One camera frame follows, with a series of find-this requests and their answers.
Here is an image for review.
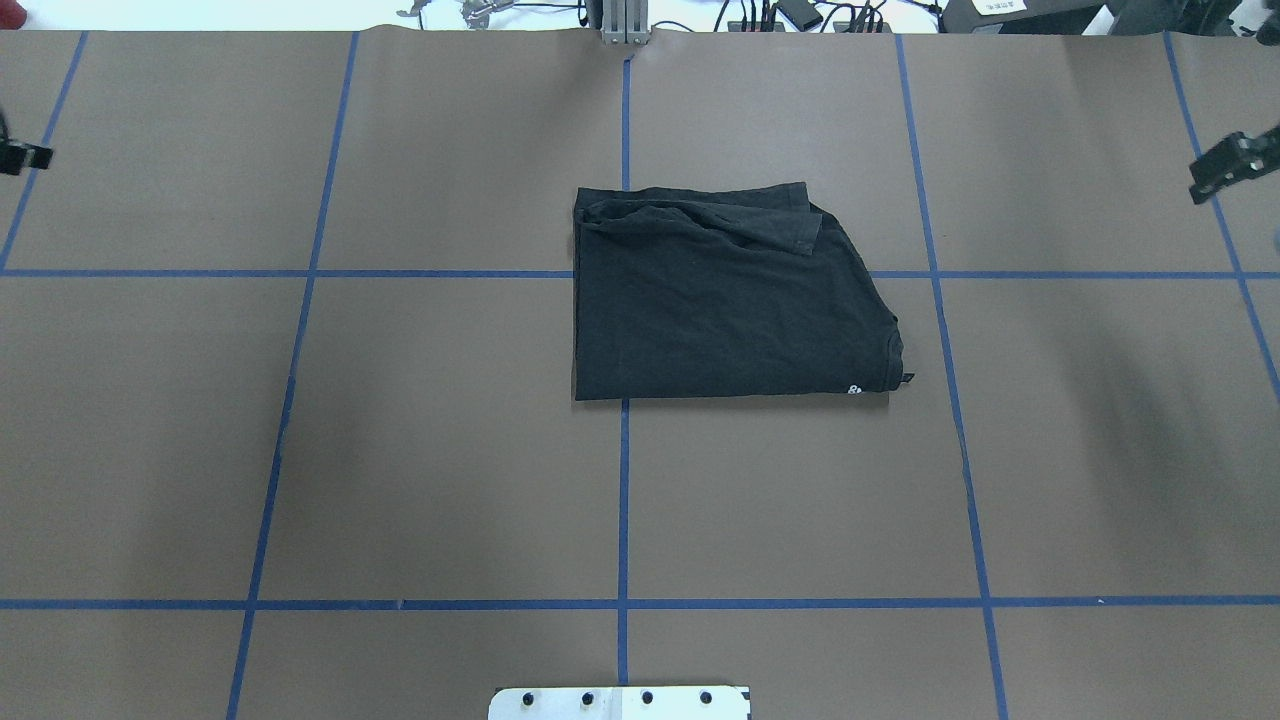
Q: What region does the black t-shirt with logo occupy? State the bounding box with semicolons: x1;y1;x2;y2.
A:
572;182;913;401

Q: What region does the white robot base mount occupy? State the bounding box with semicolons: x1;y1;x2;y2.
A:
486;685;753;719

